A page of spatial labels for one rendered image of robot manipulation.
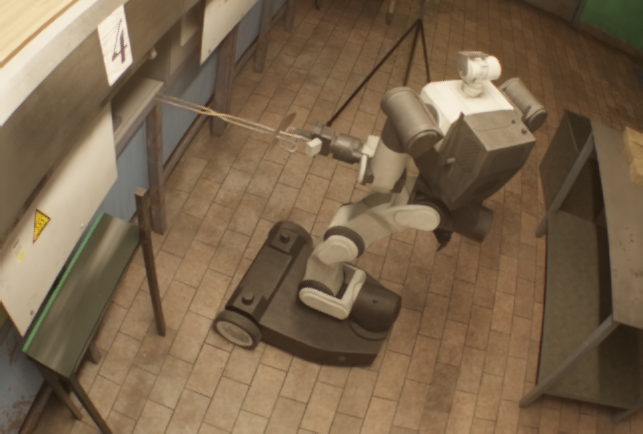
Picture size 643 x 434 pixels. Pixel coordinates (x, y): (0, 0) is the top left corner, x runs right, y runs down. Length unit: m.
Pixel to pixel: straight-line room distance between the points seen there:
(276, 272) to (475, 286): 1.01
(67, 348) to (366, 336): 1.22
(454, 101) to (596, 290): 1.72
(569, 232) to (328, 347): 1.50
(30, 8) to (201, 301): 1.85
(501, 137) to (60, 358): 1.38
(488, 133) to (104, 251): 1.21
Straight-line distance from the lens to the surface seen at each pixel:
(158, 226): 2.69
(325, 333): 2.30
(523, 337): 2.81
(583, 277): 2.93
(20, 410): 2.01
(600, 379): 2.67
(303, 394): 2.34
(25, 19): 0.91
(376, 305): 2.20
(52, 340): 1.71
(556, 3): 6.17
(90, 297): 1.76
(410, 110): 1.38
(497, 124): 1.48
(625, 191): 2.50
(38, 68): 0.91
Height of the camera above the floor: 2.16
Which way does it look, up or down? 47 degrees down
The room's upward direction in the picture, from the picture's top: 12 degrees clockwise
